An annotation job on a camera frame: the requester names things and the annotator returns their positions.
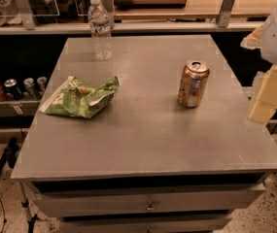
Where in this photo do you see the grey metal shelf ledge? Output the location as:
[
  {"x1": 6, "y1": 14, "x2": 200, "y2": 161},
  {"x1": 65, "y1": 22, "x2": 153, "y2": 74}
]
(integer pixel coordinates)
[{"x1": 0, "y1": 93, "x2": 40, "y2": 117}]

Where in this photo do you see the green jalapeno chip bag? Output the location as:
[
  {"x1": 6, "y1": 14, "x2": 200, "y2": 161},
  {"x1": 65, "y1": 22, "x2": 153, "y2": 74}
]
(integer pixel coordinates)
[{"x1": 39, "y1": 76, "x2": 120, "y2": 119}]

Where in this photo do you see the grey drawer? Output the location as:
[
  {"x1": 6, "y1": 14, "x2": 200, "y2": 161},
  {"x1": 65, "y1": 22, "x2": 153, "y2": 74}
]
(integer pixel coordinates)
[
  {"x1": 59, "y1": 214, "x2": 231, "y2": 233},
  {"x1": 33, "y1": 183, "x2": 265, "y2": 218}
]

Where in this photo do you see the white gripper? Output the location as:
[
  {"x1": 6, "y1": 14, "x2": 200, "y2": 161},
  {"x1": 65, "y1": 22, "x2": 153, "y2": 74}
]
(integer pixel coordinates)
[{"x1": 240, "y1": 7, "x2": 277, "y2": 124}]

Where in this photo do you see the clear plastic water bottle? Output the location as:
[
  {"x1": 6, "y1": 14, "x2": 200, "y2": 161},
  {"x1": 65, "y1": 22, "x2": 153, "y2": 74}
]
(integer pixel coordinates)
[{"x1": 87, "y1": 0, "x2": 113, "y2": 60}]

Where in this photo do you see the gold soda can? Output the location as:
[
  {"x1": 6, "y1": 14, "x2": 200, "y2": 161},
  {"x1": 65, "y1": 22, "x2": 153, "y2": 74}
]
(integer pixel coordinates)
[{"x1": 178, "y1": 60, "x2": 210, "y2": 108}]

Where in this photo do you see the upper grey drawer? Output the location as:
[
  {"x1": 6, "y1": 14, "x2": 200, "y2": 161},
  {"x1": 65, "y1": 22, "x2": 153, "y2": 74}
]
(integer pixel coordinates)
[{"x1": 33, "y1": 183, "x2": 265, "y2": 218}]

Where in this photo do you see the lower grey drawer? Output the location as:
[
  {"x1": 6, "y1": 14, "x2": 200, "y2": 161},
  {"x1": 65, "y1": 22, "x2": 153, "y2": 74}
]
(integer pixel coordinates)
[{"x1": 59, "y1": 214, "x2": 231, "y2": 233}]

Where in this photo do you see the dark blue soda can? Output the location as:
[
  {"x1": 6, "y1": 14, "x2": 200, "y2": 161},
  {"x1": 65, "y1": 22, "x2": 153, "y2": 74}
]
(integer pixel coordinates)
[{"x1": 4, "y1": 79, "x2": 23, "y2": 100}]

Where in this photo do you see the green soda can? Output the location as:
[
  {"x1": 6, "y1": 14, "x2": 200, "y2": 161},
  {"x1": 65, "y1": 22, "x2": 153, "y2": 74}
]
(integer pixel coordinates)
[{"x1": 23, "y1": 78, "x2": 40, "y2": 100}]

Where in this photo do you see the grey drawer cabinet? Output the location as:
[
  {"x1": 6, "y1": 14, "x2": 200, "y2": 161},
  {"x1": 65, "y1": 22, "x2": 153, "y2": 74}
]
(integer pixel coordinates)
[{"x1": 12, "y1": 35, "x2": 277, "y2": 222}]

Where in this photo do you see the silver soda can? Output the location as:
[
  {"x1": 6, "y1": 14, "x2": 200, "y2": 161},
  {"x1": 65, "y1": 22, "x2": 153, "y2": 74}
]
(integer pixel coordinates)
[{"x1": 37, "y1": 77, "x2": 48, "y2": 93}]

